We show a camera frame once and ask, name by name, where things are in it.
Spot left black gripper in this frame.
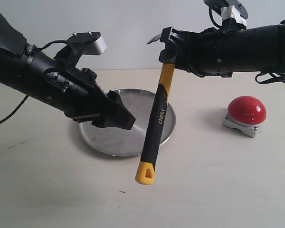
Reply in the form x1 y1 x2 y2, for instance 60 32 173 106
26 52 136 130

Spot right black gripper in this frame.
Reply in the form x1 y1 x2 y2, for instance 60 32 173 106
159 25 279 77

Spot yellow black claw hammer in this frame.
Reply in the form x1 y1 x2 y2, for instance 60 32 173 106
134 33 176 186

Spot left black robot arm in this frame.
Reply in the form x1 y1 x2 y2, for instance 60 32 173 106
0 13 135 130

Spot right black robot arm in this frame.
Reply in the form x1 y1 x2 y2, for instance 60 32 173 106
159 19 285 77

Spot red dome push button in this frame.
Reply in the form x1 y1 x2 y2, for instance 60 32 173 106
222 95 267 138

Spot round stainless steel plate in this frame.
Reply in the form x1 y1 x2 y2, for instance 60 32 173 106
79 88 177 157

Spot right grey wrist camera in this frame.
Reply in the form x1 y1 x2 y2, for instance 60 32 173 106
203 0 248 30

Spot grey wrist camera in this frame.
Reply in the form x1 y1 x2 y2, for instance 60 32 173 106
203 0 248 30
54 31 107 68

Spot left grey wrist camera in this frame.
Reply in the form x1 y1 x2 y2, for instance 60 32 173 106
54 31 107 68

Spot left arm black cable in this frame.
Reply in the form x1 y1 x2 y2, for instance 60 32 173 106
0 39 76 130

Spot right arm black cables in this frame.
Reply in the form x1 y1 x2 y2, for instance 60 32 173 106
209 4 285 86

